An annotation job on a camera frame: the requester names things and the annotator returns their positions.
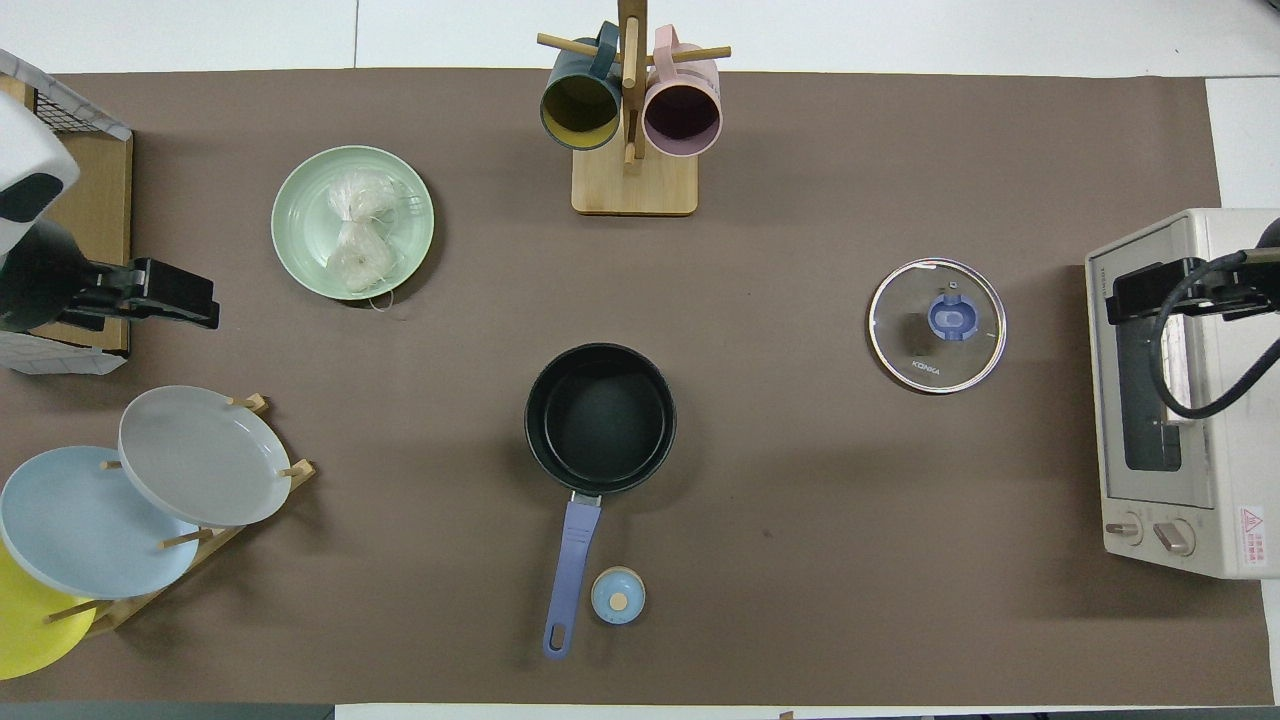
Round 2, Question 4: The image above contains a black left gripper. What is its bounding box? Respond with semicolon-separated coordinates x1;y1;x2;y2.
75;258;221;331

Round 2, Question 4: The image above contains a brown table mat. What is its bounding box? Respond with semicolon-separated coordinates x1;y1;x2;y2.
0;68;1276;706

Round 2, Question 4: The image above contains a beige toaster oven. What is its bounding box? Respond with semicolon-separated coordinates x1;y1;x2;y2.
1085;208;1280;579

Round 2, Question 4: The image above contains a pink mug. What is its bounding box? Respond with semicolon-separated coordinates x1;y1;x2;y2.
643;25;723;158

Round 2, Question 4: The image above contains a dark teal mug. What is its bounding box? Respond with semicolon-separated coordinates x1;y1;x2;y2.
540;22;623;151

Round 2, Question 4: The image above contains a wooden mug tree stand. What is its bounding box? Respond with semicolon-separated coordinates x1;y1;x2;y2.
537;0;732;216

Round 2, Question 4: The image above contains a glass lid blue knob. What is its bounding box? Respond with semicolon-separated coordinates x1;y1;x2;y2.
868;258;1007;395

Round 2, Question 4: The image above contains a black pot purple handle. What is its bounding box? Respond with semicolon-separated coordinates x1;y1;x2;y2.
525;343;678;661

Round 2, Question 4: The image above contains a wooden plate rack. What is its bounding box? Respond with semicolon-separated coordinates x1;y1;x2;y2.
45;393;317;636

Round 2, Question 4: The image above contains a yellow plate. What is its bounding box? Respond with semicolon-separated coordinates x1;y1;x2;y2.
0;540;98;681

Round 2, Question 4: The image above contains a green round plate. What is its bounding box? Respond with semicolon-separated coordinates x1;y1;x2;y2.
271;146;436;301

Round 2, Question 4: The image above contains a light blue plate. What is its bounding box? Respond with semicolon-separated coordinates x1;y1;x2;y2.
0;446;201;599

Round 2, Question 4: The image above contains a clear plastic food bag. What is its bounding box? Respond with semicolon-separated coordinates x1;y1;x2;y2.
325;170;406;311

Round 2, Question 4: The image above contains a grey plate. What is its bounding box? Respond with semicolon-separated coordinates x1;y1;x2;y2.
118;386;293;528

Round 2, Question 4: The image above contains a wooden shelf with wire mesh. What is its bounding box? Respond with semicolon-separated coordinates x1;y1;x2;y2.
0;50;133;376

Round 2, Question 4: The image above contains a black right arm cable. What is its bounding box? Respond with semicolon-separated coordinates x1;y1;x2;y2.
1150;250;1280;421

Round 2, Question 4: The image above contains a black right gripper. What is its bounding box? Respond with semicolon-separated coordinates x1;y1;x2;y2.
1105;258;1280;324

